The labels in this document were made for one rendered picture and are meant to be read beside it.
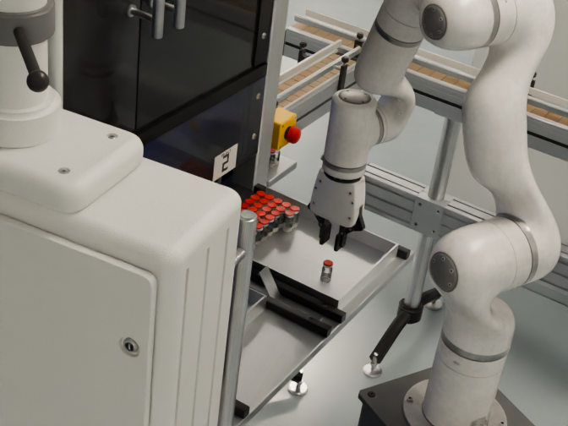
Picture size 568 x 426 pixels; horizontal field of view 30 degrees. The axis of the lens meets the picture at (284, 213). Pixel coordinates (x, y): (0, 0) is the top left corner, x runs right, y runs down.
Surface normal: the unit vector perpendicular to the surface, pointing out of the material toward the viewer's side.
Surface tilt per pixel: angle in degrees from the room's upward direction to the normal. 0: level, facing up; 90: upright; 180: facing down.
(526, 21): 83
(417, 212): 90
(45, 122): 90
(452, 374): 90
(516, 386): 0
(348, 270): 0
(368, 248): 0
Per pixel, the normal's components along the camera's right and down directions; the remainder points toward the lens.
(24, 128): 0.41, 0.54
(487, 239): 0.26, -0.62
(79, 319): -0.43, 0.45
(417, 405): 0.11, -0.84
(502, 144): 0.03, 0.29
